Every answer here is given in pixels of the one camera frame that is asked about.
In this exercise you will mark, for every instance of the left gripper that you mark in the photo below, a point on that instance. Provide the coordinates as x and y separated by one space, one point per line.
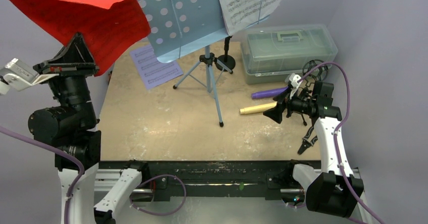
74 59

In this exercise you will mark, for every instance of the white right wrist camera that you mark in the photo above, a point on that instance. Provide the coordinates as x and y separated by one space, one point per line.
293 81

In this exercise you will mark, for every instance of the translucent green storage box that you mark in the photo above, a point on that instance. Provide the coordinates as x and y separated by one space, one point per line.
270 54

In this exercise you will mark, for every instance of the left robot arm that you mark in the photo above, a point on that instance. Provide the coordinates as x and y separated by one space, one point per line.
70 129

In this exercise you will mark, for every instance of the white sheet music page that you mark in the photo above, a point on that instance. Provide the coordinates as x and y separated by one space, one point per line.
241 14

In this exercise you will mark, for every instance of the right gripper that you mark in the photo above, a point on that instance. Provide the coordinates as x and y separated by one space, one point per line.
285 105

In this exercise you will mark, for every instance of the red folder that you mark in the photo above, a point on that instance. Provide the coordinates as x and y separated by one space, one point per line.
109 27

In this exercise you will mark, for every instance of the cream recorder flute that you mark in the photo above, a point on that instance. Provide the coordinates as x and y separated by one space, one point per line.
257 108

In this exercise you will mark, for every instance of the black pliers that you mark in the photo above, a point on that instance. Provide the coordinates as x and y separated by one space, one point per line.
307 142

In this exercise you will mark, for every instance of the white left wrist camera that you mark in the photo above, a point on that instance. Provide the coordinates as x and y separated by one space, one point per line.
19 76

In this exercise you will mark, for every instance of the black mounting rail base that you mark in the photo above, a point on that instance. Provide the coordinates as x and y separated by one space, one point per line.
268 179

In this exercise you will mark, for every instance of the purple microphone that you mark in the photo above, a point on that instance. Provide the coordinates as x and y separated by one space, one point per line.
268 93

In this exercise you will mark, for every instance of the light blue music stand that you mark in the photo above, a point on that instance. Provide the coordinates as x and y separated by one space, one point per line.
180 27

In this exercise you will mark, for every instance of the purple sheet music page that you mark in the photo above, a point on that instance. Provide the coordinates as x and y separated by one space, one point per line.
152 72

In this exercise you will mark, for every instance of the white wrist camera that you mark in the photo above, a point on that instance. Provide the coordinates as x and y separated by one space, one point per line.
19 76
293 81

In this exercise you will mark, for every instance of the black tripod microphone stand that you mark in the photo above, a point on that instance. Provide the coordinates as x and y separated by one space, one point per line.
319 74

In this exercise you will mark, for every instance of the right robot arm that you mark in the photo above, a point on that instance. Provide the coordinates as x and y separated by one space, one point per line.
335 189

